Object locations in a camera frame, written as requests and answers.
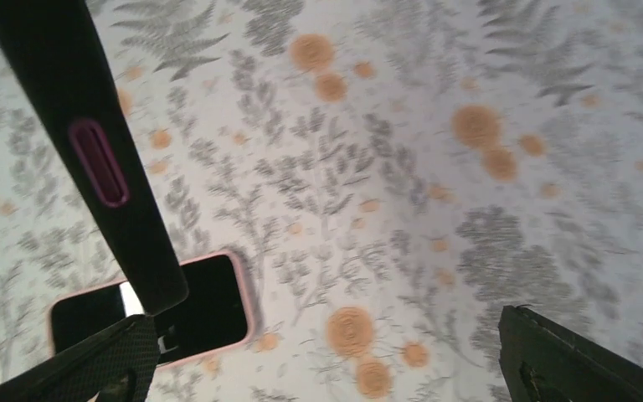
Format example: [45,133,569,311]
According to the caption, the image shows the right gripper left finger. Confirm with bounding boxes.
[0,315,160,402]

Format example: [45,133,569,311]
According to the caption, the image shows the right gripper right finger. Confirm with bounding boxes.
[498,306,643,402]

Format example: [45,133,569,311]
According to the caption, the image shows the black phone case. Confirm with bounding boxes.
[0,1,188,315]

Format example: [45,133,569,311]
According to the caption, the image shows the pink-edged black smartphone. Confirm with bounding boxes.
[49,250,256,367]

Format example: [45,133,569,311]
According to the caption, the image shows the floral patterned table mat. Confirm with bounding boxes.
[0,0,643,402]

